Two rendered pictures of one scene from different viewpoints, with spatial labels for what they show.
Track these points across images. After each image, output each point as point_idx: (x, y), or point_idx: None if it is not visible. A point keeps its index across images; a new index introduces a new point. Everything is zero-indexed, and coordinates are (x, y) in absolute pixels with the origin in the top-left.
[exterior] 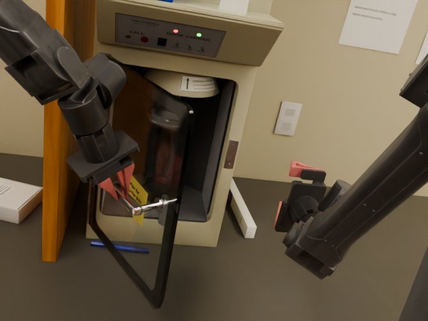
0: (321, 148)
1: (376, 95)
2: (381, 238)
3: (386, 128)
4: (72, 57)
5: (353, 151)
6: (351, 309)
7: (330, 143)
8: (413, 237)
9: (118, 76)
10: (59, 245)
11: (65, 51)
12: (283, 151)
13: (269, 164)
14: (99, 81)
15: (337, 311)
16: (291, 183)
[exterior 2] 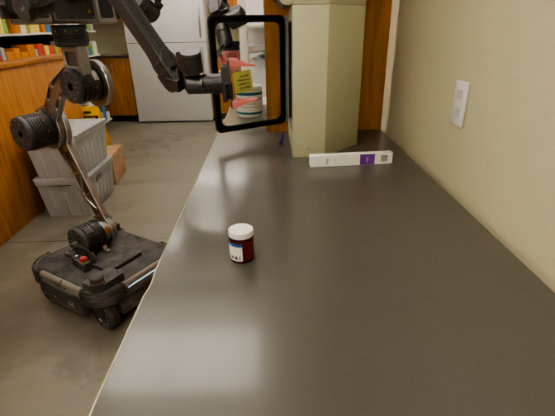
0: (481, 153)
1: (538, 64)
2: (348, 225)
3: (549, 133)
4: (215, 2)
5: (509, 170)
6: (229, 190)
7: (490, 148)
8: (367, 252)
9: (234, 12)
10: (275, 128)
11: (214, 0)
12: (456, 148)
13: (447, 164)
14: (225, 13)
15: (227, 185)
16: (443, 190)
